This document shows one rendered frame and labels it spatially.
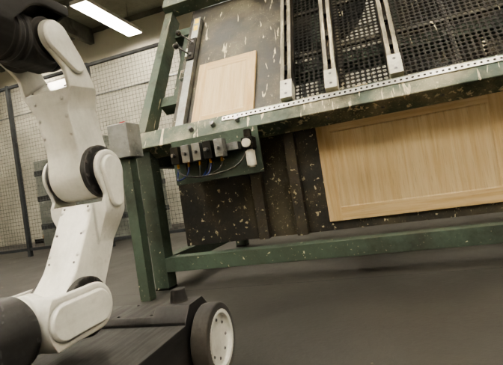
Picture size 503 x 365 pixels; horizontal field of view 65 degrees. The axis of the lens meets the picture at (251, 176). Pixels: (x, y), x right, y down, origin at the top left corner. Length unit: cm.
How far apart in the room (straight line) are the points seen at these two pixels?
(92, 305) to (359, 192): 152
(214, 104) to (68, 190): 131
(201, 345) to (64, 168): 58
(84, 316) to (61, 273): 14
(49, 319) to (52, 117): 50
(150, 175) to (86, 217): 123
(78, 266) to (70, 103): 41
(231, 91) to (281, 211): 74
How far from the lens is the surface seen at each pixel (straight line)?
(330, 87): 201
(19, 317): 94
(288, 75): 215
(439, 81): 198
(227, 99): 227
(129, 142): 212
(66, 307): 97
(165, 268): 233
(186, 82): 249
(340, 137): 217
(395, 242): 197
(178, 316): 115
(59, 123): 114
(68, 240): 112
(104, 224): 111
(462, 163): 219
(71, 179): 112
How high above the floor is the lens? 51
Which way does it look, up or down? 1 degrees up
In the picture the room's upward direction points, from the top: 9 degrees counter-clockwise
